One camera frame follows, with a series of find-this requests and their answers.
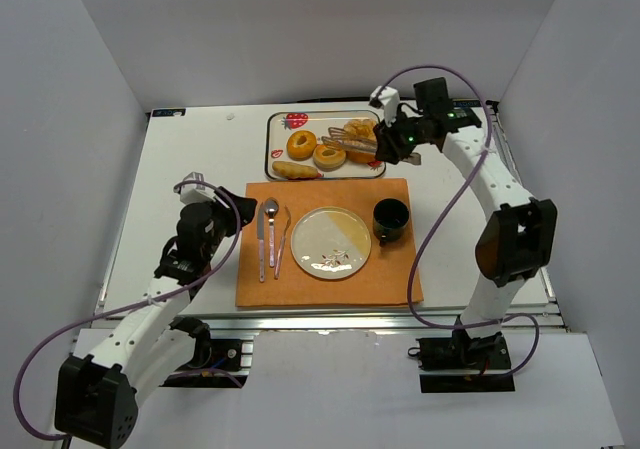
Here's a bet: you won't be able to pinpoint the large sugared ring pastry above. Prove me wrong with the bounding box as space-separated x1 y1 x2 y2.
343 119 378 165

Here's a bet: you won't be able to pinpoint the metal bread tongs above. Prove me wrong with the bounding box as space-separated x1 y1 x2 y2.
321 127 422 166

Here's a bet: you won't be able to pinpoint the bagel with pale base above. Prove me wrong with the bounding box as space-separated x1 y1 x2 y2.
313 144 346 171

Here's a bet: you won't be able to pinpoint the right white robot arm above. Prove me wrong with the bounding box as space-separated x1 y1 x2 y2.
370 78 557 346

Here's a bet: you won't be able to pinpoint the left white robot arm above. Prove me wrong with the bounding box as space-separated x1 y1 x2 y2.
54 181 257 448

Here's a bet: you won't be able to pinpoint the long twisted bread stick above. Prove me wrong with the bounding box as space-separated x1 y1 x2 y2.
272 161 321 180

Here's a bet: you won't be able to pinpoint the orange cloth placemat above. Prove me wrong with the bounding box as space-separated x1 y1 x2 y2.
236 178 423 308

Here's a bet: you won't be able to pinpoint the dark green cup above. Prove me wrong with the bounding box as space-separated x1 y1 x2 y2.
373 198 410 246

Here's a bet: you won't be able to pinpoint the right corner table label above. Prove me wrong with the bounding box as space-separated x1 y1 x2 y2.
453 99 482 108

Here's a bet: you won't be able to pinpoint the corner table label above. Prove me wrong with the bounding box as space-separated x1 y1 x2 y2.
453 99 482 108
151 108 186 118

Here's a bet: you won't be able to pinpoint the plain bagel on tray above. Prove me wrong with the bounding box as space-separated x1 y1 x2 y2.
286 130 317 161

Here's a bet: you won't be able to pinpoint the strawberry print tray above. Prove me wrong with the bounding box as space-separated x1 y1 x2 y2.
264 110 386 180

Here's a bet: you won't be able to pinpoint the cream two-tone plate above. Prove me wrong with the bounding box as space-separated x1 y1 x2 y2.
290 206 372 281

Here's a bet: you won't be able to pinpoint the left corner table label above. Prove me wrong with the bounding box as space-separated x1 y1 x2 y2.
151 108 186 118

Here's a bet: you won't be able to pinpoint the pink handled knife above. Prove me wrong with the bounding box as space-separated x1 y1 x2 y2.
256 202 265 283

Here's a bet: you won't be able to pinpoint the pink handled spoon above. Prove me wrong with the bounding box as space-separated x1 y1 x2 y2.
264 197 279 268

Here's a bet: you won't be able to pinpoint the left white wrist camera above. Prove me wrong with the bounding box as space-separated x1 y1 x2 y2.
174 172 208 205

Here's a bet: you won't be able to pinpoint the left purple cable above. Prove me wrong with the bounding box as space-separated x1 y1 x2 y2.
12 179 244 441

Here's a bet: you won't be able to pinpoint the purple cable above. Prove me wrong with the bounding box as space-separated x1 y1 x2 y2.
12 179 244 441
372 63 541 378

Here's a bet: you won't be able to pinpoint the pink handled fork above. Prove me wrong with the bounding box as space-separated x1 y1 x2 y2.
274 205 291 280

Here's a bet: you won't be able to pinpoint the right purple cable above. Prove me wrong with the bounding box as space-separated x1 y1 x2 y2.
372 63 541 378

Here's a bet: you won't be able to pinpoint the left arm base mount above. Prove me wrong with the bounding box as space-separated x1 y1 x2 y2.
162 317 249 389

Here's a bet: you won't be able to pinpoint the aluminium table frame rail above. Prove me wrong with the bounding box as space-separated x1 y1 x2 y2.
90 304 566 334

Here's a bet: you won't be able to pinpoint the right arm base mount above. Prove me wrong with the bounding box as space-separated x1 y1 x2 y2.
407 334 515 394

